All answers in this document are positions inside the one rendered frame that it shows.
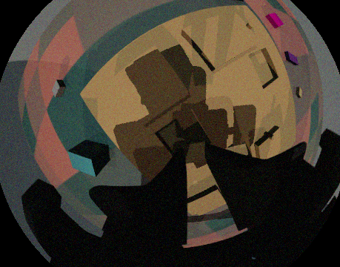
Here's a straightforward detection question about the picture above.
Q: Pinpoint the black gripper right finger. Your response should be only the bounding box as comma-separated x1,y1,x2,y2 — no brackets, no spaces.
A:
204,142,307,231

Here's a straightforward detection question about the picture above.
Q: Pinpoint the purple flat bar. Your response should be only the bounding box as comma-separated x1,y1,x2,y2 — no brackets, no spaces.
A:
284,51,298,65

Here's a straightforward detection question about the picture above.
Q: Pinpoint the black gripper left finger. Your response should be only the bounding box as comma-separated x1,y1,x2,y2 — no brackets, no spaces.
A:
89,148,187,244

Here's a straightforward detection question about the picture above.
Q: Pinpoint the magenta rectangular block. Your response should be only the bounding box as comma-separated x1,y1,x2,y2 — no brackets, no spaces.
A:
264,13,283,29

